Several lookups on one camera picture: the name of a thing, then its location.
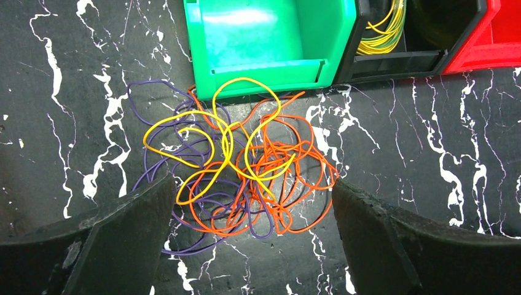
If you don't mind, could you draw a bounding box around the purple cable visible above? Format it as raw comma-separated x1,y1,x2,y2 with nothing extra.
127,79,294,256

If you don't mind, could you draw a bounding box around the orange cable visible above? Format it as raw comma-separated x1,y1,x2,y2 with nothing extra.
186,84,340,238

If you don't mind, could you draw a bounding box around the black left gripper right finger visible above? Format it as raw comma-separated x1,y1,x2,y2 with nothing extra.
331,180,520,294

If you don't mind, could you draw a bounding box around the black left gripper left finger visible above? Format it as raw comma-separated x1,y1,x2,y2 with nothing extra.
1,176,175,294

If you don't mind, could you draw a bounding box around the yellow green wire coil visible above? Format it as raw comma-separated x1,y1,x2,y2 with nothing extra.
356,0,407,56

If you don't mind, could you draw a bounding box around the black plastic bin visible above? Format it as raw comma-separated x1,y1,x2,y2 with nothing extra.
334,1,488,84

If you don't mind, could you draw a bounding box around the green plastic bin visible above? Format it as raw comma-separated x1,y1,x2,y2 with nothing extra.
184,0,357,100

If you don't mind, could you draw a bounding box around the red plastic bin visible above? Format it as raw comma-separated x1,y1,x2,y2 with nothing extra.
442,0,520,74

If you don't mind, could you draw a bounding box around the yellow cable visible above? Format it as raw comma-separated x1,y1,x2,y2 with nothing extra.
143,77,297,207

